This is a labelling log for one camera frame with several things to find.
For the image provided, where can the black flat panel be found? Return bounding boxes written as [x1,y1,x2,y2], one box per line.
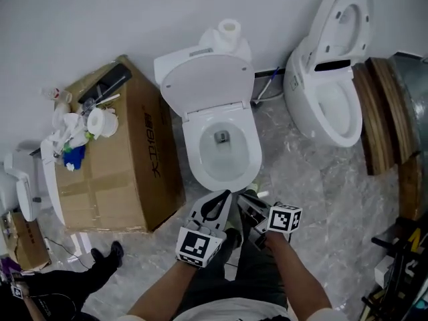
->
[77,63,133,105]

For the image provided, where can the small white box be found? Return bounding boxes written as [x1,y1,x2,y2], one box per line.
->
[373,255,395,290]

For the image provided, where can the grey metal drum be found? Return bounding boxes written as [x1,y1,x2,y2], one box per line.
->
[389,51,428,154]

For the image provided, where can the person's shoe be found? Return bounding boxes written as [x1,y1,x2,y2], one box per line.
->
[223,219,244,249]
[246,181,269,199]

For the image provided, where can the white toilet seat at left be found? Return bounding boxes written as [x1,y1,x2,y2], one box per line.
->
[3,141,43,223]

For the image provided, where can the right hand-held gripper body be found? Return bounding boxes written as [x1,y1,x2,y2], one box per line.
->
[241,204,304,251]

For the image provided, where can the person's right forearm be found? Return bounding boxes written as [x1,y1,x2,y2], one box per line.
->
[263,231,334,318]

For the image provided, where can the white toilet with tank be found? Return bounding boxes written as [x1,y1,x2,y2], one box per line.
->
[153,40,263,194]

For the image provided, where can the clear plastic bottle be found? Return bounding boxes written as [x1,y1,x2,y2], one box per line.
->
[41,86,73,104]

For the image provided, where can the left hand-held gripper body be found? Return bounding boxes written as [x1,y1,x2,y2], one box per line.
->
[175,189,234,270]

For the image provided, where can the stack of wooden rings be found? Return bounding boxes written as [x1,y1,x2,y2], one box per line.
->
[352,57,426,223]

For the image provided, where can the small cardboard box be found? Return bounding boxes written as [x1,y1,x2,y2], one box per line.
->
[4,211,53,271]

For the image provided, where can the blue cloth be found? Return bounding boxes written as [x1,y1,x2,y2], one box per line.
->
[62,144,88,172]

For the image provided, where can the person's left forearm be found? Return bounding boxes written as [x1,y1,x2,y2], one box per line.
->
[126,260,202,321]

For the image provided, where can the large cardboard box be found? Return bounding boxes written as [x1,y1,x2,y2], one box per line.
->
[53,54,187,234]

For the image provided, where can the person's dark trousers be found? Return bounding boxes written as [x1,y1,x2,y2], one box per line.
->
[177,192,290,314]

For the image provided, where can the person's white shirt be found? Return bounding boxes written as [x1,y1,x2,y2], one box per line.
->
[116,303,349,321]

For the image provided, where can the long white plastic panel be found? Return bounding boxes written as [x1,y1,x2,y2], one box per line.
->
[39,138,67,226]

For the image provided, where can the black yellow equipment frame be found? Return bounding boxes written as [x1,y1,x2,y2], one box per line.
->
[362,212,428,321]

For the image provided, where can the white rod with blue handle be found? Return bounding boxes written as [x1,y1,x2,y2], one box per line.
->
[255,66,282,106]

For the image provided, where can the pile of crumpled white paper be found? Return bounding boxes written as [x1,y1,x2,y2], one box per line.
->
[49,102,92,154]

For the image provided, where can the white toilet paper roll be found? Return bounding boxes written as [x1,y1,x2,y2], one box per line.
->
[217,18,242,45]
[86,107,120,140]
[199,27,235,54]
[233,37,253,60]

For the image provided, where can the white smart toilet with label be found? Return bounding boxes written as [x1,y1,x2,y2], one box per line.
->
[283,0,375,148]

